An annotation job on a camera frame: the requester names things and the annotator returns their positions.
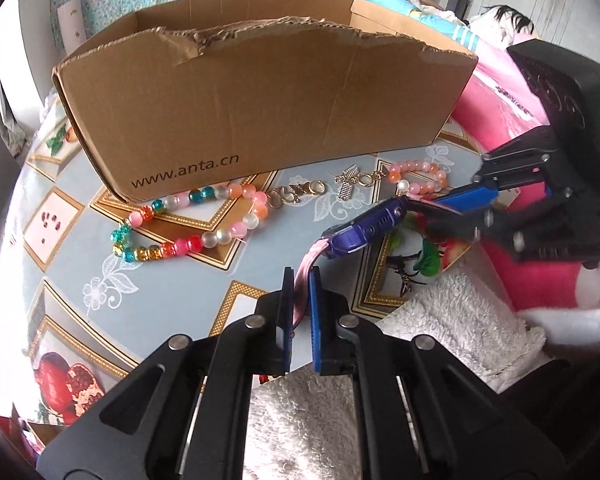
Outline pink orange bead bracelet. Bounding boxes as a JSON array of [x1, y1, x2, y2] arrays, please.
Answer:
[[386, 159, 451, 198]]

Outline white fluffy cloth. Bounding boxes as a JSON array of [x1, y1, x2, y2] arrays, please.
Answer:
[[241, 259, 600, 480]]

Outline pink strap digital watch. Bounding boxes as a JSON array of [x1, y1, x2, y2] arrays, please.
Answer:
[[290, 195, 462, 331]]

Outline pink quilt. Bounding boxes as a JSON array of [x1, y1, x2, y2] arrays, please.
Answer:
[[436, 40, 600, 310]]

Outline rolled white paper tube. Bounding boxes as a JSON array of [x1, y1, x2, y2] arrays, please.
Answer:
[[57, 0, 87, 54]]

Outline silver gold charm earrings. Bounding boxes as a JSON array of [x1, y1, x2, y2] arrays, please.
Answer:
[[334, 165, 387, 202]]

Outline gold chain bracelet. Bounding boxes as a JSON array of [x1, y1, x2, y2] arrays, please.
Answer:
[[268, 179, 327, 209]]

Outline multicolour bead bracelet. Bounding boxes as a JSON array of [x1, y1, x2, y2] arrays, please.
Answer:
[[110, 182, 271, 264]]

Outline brown cardboard box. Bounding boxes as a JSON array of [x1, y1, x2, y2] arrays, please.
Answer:
[[53, 0, 477, 203]]

